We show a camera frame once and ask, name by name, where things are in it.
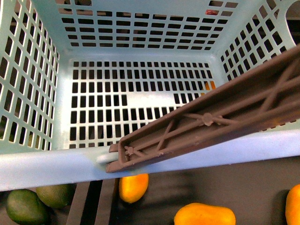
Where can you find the brown basket handle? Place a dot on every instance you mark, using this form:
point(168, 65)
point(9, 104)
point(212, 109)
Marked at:
point(264, 97)

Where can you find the yellow lemon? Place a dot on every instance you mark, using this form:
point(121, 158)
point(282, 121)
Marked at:
point(132, 188)

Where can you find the yellow lemon right edge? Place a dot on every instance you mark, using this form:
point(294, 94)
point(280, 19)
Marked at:
point(292, 208)

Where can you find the yellow mango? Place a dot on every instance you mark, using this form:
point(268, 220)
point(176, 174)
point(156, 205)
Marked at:
point(202, 214)

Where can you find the dark green avocado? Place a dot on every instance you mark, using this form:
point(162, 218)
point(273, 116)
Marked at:
point(25, 208)

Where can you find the light blue plastic basket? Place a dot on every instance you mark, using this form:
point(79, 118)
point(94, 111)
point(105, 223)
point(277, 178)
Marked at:
point(77, 75)

